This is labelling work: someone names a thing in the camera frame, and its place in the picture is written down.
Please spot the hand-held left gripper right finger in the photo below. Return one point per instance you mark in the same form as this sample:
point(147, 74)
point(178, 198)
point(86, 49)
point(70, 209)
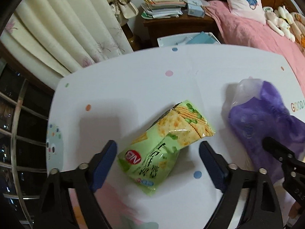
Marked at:
point(212, 164)

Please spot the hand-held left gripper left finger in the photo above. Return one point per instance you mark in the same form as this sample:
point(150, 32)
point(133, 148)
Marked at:
point(103, 164)

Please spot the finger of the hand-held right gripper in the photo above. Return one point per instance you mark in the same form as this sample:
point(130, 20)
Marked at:
point(276, 149)

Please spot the purple plastic bag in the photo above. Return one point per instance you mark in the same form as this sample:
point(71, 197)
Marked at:
point(259, 124)

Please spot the green cracker packet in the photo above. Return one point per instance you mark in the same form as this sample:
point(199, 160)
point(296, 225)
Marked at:
point(162, 145)

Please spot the person's right hand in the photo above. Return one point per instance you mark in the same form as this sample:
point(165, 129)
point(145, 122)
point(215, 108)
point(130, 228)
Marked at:
point(295, 210)

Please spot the metal window grille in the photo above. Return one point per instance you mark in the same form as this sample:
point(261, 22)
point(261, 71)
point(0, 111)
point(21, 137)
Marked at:
point(21, 124)

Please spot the cartoon printed tablecloth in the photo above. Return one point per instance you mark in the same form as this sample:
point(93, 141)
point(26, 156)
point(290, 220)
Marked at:
point(143, 81)

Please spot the yellow white plush toy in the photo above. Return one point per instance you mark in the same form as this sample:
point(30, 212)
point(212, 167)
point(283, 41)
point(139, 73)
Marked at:
point(284, 20)

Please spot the white tray with blue item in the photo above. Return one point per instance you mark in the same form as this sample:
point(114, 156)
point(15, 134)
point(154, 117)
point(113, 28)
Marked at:
point(171, 40)

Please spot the wooden nightstand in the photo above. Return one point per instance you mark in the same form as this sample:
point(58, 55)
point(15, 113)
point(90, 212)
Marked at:
point(176, 28)

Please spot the cream floral curtain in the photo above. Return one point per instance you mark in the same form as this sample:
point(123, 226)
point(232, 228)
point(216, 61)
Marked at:
point(66, 23)

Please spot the white pillow with print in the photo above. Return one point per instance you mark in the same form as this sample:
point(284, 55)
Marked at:
point(245, 0)

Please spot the cream handbag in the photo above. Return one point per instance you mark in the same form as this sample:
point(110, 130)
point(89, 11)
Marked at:
point(128, 9)

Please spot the light blue box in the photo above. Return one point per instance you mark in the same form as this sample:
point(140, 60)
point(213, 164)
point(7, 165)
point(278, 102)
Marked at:
point(195, 8)

